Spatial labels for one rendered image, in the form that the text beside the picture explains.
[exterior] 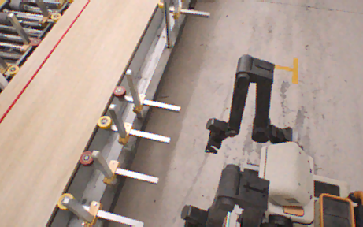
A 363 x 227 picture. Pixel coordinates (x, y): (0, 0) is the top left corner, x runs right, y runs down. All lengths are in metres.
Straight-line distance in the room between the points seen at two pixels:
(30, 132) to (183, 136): 1.37
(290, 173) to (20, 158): 1.43
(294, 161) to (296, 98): 2.06
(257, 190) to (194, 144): 1.87
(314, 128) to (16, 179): 2.50
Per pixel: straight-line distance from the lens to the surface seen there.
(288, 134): 1.33
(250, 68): 0.97
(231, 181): 0.73
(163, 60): 2.28
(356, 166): 2.92
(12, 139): 1.91
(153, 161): 2.54
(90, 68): 2.05
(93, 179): 1.90
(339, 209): 1.63
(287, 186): 1.04
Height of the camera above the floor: 2.31
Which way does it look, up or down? 56 degrees down
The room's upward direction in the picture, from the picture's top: 3 degrees counter-clockwise
